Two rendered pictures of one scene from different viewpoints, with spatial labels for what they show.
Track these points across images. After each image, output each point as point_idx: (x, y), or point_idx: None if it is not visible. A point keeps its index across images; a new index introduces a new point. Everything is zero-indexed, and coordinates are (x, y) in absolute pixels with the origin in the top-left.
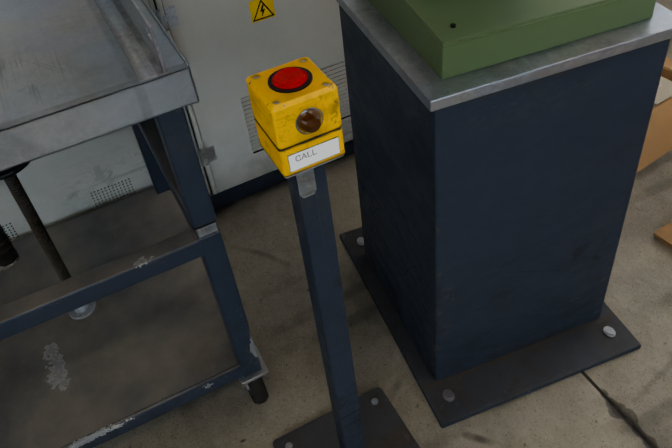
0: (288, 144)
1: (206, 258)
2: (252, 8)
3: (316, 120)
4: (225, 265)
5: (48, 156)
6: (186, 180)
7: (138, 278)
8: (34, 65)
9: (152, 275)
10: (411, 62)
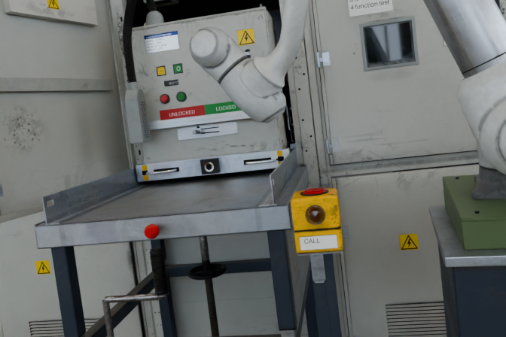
0: (300, 228)
1: None
2: (401, 240)
3: (317, 213)
4: None
5: (251, 304)
6: (278, 287)
7: None
8: (222, 199)
9: None
10: (449, 240)
